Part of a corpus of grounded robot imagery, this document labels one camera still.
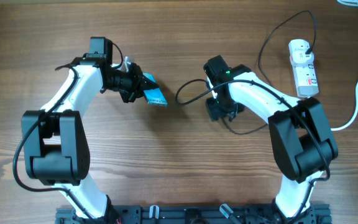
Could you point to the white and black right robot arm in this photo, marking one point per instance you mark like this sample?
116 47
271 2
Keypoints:
301 137

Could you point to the white USB charger plug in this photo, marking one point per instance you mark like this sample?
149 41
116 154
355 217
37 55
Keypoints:
300 58

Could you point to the blue screen Galaxy smartphone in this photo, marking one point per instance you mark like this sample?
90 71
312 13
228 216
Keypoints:
154 97

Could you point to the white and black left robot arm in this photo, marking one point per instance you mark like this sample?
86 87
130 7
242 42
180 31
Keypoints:
54 143

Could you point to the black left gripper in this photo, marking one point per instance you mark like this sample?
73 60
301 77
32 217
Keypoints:
136 84

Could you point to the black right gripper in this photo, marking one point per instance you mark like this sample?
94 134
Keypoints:
214 109

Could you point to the white power strip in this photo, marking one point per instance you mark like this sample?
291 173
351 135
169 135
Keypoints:
305 77

